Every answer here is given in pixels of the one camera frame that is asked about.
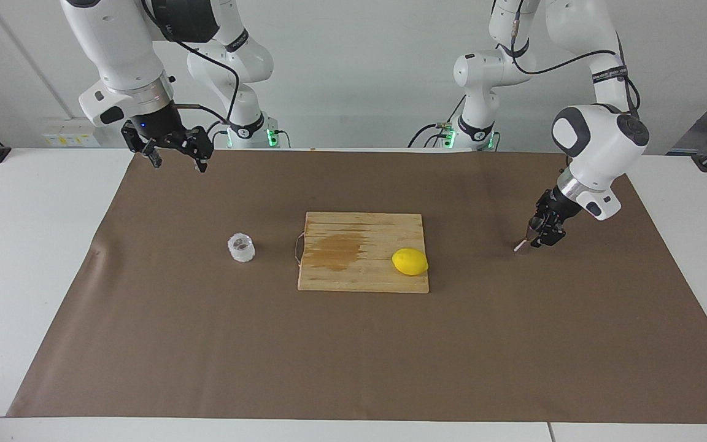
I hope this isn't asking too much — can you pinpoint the yellow lemon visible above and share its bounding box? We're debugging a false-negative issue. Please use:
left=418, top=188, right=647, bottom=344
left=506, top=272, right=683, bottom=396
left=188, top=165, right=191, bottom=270
left=392, top=247, right=429, bottom=276

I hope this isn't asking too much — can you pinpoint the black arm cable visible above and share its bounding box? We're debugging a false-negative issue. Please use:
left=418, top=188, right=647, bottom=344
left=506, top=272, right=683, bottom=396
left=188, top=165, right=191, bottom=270
left=142, top=0, right=241, bottom=133
left=493, top=0, right=641, bottom=117

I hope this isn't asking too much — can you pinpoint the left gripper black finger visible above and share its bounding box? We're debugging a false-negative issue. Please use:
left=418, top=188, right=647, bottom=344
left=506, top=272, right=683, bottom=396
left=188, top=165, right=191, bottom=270
left=528, top=212, right=549, bottom=246
left=541, top=224, right=567, bottom=249

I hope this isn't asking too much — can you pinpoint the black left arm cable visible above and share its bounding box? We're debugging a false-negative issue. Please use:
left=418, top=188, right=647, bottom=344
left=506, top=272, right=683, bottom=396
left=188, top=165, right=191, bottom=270
left=493, top=0, right=641, bottom=117

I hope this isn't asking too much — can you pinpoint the steel double jigger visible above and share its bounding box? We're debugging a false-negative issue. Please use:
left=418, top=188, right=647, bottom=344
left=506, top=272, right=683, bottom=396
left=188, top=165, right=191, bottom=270
left=514, top=228, right=539, bottom=254

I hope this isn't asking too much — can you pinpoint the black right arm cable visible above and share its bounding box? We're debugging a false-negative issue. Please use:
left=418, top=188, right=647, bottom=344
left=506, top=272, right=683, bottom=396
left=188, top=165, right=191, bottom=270
left=142, top=0, right=241, bottom=133

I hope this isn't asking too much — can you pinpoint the brown paper table mat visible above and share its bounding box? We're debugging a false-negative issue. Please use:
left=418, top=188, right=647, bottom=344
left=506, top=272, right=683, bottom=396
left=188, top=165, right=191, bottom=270
left=7, top=147, right=707, bottom=424

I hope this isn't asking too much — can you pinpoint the white wall socket strip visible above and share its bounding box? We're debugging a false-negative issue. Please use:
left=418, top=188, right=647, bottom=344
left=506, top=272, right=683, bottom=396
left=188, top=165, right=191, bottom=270
left=42, top=118, right=101, bottom=148

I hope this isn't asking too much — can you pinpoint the clear glass cup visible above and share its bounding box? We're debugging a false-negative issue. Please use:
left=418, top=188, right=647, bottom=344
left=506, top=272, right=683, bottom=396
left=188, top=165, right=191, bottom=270
left=227, top=231, right=257, bottom=264

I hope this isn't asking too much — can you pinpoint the wooden cutting board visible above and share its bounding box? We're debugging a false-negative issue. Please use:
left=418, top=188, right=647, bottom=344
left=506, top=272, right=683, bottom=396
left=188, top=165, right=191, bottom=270
left=294, top=212, right=430, bottom=294

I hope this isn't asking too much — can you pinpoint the black base cable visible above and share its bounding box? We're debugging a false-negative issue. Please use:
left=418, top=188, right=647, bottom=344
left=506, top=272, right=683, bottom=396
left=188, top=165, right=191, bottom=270
left=408, top=122, right=452, bottom=149

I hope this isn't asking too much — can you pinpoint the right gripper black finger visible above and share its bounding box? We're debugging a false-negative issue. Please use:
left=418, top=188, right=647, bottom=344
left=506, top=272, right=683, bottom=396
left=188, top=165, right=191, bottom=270
left=141, top=140, right=163, bottom=170
left=191, top=128, right=215, bottom=174

